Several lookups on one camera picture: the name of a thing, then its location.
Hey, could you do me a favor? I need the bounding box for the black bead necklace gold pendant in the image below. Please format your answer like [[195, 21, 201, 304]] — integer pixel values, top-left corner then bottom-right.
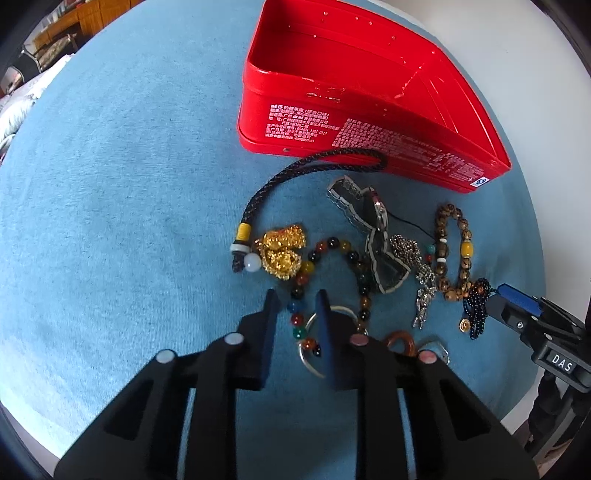
[[459, 278, 494, 340]]

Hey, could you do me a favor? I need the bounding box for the brown wooden bead bracelet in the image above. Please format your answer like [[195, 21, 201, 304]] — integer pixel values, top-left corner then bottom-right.
[[434, 203, 476, 303]]

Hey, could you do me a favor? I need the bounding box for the silver chain necklace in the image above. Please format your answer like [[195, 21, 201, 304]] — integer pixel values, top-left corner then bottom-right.
[[389, 233, 439, 330]]

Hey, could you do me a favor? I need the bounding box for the brown wooden ring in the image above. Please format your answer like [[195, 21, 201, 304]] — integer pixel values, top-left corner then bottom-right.
[[385, 329, 418, 357]]

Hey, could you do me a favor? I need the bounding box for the silver metal wristwatch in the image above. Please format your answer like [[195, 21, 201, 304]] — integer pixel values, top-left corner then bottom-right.
[[328, 176, 411, 294]]

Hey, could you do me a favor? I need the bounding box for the multicolour agate bead bracelet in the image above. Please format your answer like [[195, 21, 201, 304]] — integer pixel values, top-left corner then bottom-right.
[[286, 236, 374, 359]]

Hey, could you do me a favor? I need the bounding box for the gold charm black cord pendant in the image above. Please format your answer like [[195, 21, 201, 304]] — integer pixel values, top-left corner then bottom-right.
[[230, 147, 388, 280]]

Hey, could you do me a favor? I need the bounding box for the thin silver ring bangle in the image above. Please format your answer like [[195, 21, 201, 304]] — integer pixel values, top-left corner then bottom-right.
[[418, 339, 451, 365]]

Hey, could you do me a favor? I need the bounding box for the red metal tin box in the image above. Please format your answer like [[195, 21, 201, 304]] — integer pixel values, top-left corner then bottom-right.
[[238, 1, 512, 193]]

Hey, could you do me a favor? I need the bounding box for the black office chair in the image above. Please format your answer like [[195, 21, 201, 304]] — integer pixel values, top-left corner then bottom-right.
[[1, 32, 83, 93]]

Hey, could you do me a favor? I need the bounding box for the wooden wardrobe cabinet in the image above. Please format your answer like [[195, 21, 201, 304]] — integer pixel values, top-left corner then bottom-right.
[[25, 0, 141, 52]]

